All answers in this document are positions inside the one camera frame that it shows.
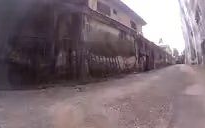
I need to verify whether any grey concrete building with windows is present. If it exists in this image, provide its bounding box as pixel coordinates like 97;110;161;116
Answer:
177;0;205;67

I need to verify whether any pale building with peaked roof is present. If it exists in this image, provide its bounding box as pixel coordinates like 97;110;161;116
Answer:
157;37;174;56

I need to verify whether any stained dark concrete wall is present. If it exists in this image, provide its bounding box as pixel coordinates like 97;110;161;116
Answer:
0;0;178;91

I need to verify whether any brown-grey dirt road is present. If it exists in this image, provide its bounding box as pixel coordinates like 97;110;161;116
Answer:
0;63;205;128

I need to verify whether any beige two-storey building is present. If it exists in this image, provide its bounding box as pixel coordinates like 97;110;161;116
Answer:
87;0;148;36

